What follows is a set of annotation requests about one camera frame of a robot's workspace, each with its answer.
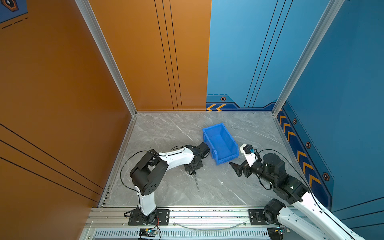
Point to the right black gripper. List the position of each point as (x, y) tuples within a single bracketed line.
[(245, 166)]

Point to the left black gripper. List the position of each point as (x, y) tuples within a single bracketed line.
[(189, 169)]

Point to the black handled screwdriver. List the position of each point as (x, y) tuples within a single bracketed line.
[(196, 180)]

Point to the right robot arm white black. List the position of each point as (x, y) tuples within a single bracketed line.
[(296, 206)]

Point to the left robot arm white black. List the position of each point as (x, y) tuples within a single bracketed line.
[(152, 167)]

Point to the blue plastic bin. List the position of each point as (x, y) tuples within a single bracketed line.
[(222, 145)]

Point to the right green circuit board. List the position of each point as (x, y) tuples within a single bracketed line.
[(276, 233)]

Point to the green circuit board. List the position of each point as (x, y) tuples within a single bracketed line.
[(148, 234), (276, 233)]

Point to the left green circuit board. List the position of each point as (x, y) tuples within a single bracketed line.
[(148, 234)]

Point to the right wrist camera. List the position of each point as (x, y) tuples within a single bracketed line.
[(250, 153)]

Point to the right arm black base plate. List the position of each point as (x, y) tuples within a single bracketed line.
[(260, 217)]

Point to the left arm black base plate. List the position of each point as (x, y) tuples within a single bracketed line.
[(159, 217)]

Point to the aluminium front rail frame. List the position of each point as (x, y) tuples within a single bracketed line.
[(185, 223)]

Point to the left aluminium corner post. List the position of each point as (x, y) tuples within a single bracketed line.
[(101, 42)]

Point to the aluminium corner post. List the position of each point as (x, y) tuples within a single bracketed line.
[(101, 42), (318, 34)]

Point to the right aluminium corner post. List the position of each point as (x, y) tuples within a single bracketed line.
[(318, 34)]

